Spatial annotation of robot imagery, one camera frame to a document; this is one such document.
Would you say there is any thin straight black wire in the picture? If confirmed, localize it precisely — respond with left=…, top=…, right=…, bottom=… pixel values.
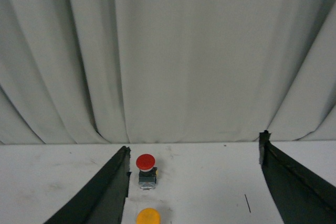
left=244, top=194, right=252, bottom=214

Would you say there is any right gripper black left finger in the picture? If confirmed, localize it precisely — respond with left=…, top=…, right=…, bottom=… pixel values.
left=46, top=146, right=131, bottom=223

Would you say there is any white pleated curtain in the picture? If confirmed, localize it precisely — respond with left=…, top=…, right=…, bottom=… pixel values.
left=1, top=0, right=335, bottom=145

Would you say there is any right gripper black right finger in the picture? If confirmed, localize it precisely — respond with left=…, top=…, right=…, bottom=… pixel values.
left=259, top=130, right=335, bottom=223

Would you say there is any red push button switch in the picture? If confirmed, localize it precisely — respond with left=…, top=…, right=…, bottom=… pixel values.
left=135, top=154, right=158, bottom=190

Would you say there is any yellow push button switch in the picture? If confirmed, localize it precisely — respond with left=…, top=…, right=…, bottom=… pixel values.
left=136, top=208, right=161, bottom=224

